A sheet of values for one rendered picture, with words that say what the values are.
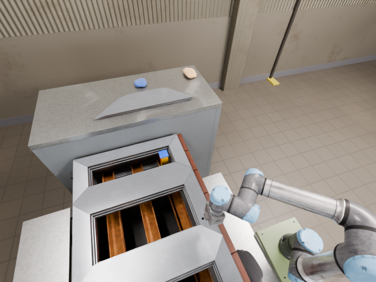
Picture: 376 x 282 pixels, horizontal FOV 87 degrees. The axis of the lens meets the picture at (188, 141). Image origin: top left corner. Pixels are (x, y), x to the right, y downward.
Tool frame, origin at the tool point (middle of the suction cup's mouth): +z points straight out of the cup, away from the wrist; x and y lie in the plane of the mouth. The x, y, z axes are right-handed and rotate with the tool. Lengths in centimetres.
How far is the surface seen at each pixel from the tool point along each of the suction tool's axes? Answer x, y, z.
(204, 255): -7.4, 12.8, 9.6
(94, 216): -62, -22, 12
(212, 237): -0.6, 5.9, 9.8
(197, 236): -8.2, 3.7, 9.8
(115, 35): -43, -233, 0
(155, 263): -31.3, 10.2, 9.3
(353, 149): 230, -69, 102
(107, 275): -54, 9, 9
